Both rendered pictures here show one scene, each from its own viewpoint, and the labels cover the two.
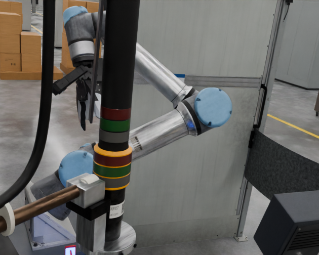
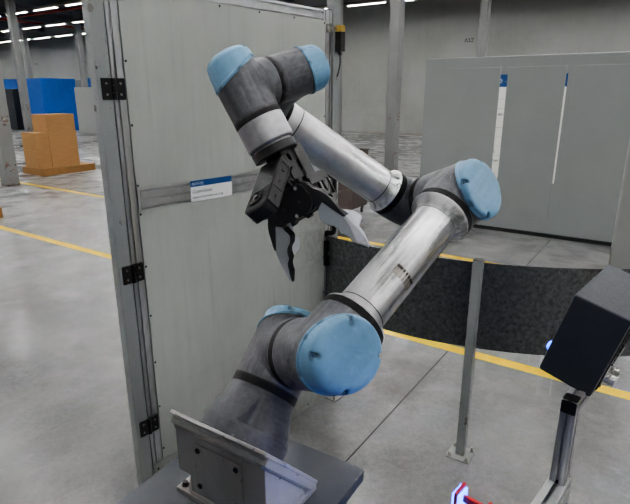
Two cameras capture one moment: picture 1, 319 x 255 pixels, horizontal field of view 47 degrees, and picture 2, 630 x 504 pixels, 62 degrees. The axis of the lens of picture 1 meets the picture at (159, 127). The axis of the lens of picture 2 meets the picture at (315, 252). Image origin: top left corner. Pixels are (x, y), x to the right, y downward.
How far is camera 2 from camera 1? 0.67 m
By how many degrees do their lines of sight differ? 27
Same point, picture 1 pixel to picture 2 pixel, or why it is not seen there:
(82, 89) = (298, 202)
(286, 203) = (598, 300)
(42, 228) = (276, 490)
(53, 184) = (258, 400)
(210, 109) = (482, 191)
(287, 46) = not seen: hidden behind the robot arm
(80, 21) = (257, 73)
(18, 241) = not seen: outside the picture
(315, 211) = (627, 301)
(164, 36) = (193, 119)
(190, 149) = (255, 289)
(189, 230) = not seen: hidden behind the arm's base
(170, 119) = (432, 222)
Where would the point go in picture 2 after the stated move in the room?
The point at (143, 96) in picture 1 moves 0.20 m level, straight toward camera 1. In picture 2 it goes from (177, 224) to (195, 236)
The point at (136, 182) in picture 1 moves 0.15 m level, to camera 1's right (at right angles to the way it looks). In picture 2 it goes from (191, 367) to (226, 359)
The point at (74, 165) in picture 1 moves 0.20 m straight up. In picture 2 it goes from (340, 345) to (342, 206)
